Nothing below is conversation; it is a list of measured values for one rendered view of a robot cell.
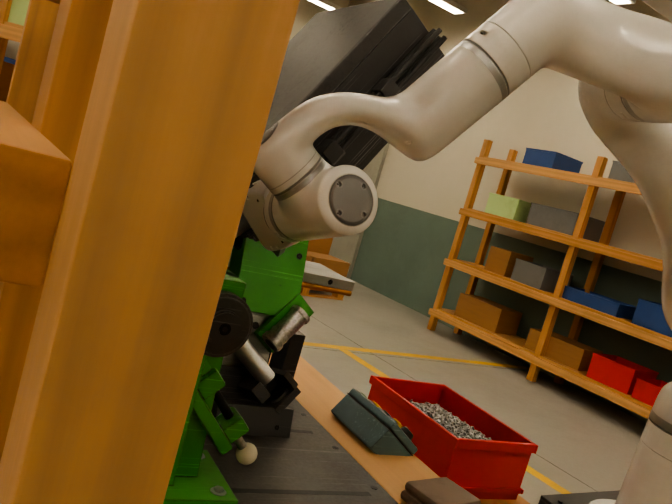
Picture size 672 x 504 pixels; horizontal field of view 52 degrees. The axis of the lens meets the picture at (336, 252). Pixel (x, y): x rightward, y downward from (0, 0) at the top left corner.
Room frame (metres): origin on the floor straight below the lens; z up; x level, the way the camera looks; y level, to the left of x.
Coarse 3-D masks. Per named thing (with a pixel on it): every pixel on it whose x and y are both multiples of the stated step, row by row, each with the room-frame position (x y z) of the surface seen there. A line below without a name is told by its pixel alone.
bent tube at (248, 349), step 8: (240, 224) 1.06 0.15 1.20; (248, 224) 1.07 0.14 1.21; (240, 232) 1.06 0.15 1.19; (248, 344) 1.04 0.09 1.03; (240, 352) 1.03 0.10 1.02; (248, 352) 1.04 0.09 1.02; (256, 352) 1.05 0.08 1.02; (240, 360) 1.04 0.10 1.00; (248, 360) 1.04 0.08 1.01; (256, 360) 1.04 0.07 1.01; (264, 360) 1.06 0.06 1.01; (248, 368) 1.04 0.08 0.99; (256, 368) 1.04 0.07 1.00; (264, 368) 1.05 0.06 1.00; (256, 376) 1.05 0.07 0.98; (264, 376) 1.05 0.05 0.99; (272, 376) 1.05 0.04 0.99; (264, 384) 1.05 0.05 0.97
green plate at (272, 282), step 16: (240, 256) 1.10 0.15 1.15; (256, 256) 1.10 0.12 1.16; (272, 256) 1.12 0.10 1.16; (288, 256) 1.13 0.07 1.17; (304, 256) 1.15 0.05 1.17; (240, 272) 1.09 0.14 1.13; (256, 272) 1.10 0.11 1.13; (272, 272) 1.11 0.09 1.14; (288, 272) 1.13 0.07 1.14; (256, 288) 1.10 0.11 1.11; (272, 288) 1.11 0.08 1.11; (288, 288) 1.13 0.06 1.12; (256, 304) 1.09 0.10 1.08; (272, 304) 1.11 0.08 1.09
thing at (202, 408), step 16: (208, 368) 0.79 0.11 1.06; (208, 384) 0.79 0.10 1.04; (224, 384) 0.80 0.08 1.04; (224, 400) 0.82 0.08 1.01; (208, 416) 0.78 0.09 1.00; (224, 416) 0.82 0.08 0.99; (240, 416) 0.82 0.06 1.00; (208, 432) 0.79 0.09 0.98; (224, 432) 0.81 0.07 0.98; (240, 432) 0.82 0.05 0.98; (224, 448) 0.80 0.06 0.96
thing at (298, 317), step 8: (288, 312) 1.10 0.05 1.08; (296, 312) 1.09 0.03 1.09; (304, 312) 1.09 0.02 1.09; (280, 320) 1.09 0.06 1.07; (288, 320) 1.08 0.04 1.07; (296, 320) 1.09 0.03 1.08; (304, 320) 1.10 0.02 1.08; (272, 328) 1.08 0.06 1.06; (280, 328) 1.08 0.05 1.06; (288, 328) 1.08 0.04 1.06; (296, 328) 1.09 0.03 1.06; (264, 336) 1.07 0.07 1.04; (272, 336) 1.06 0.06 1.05; (280, 336) 1.07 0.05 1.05; (288, 336) 1.08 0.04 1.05; (280, 344) 1.07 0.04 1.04
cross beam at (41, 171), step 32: (0, 128) 0.57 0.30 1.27; (32, 128) 0.72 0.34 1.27; (0, 160) 0.43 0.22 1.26; (32, 160) 0.44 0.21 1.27; (64, 160) 0.45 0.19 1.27; (0, 192) 0.43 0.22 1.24; (32, 192) 0.44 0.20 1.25; (64, 192) 0.45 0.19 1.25; (0, 224) 0.44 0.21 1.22; (32, 224) 0.45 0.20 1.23; (0, 256) 0.44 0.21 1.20; (32, 256) 0.45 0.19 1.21
